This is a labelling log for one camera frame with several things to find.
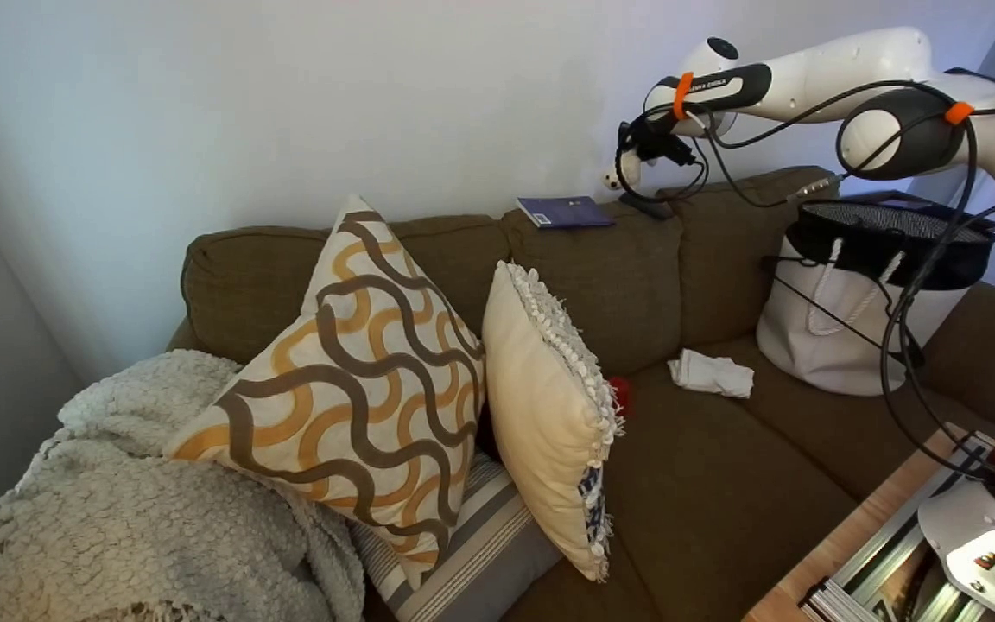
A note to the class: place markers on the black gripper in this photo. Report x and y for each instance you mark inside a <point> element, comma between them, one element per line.
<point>661,134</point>

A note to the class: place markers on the white plush toy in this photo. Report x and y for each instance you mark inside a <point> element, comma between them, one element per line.
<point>613,180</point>

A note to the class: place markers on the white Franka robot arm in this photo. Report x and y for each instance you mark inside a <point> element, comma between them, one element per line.
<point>844,69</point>

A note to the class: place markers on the brown couch back cushion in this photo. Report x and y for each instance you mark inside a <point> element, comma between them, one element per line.
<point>602,286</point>
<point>739,254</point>
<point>258,271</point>

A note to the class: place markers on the brown fabric couch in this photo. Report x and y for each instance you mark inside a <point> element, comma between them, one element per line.
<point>692,494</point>

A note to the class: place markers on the brown couch seat cushion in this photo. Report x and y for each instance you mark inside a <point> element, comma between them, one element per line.
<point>856,435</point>
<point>707,494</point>

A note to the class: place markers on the blue book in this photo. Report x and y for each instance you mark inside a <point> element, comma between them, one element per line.
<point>563,211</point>

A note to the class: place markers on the white crumpled cloth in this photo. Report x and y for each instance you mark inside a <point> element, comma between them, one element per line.
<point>708,375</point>

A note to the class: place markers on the black mesh laundry hamper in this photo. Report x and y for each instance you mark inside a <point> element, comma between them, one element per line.
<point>844,311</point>

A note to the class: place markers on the fringed blue white pattern pillow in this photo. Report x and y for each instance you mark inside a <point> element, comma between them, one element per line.
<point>542,414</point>

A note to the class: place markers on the brown orange wave pattern pillow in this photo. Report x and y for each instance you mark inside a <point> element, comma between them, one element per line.
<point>346,390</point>

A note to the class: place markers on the grey striped pillow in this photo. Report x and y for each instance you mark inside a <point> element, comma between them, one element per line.
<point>463,552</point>

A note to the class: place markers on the wooden table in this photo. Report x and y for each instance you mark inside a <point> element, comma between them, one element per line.
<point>856,531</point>

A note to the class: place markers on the grey knitted blanket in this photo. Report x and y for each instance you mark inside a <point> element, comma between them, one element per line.
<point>129,504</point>

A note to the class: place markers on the aluminium mounting frame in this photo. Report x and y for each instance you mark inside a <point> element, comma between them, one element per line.
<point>866,574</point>

